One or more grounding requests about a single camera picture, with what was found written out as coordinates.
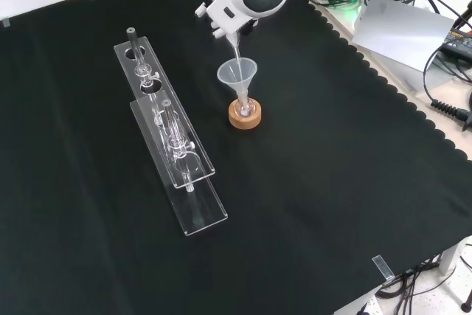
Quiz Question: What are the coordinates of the black cable with ribbed plug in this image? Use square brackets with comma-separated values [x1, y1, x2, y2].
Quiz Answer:
[422, 44, 472, 131]

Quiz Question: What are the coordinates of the cork ring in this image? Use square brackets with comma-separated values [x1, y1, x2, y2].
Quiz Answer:
[228, 98, 263, 131]

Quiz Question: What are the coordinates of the small round-bottom glass flask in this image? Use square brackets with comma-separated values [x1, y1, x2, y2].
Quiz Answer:
[235, 90, 256, 119]

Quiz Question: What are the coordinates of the black cable bundle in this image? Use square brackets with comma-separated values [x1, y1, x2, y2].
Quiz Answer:
[375, 254, 449, 315]

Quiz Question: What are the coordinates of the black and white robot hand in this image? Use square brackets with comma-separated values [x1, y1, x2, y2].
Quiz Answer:
[194, 0, 259, 40]

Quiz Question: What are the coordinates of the clear acrylic funnel stand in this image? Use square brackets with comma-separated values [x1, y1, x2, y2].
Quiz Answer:
[113, 27, 229, 238]

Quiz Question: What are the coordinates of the pale board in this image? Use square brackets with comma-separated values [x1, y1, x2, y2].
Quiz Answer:
[352, 0, 457, 72]

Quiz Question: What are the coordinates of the white table leg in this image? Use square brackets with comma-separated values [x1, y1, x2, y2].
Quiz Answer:
[437, 235, 468, 277]

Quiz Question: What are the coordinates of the black power adapter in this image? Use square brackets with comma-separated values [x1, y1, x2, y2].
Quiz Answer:
[441, 29, 472, 67]

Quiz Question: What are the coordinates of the black bench cloth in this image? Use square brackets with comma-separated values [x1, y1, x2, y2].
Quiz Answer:
[0, 0, 472, 315]

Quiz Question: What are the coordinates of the translucent plastic funnel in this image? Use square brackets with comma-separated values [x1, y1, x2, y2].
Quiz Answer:
[216, 58, 258, 106]

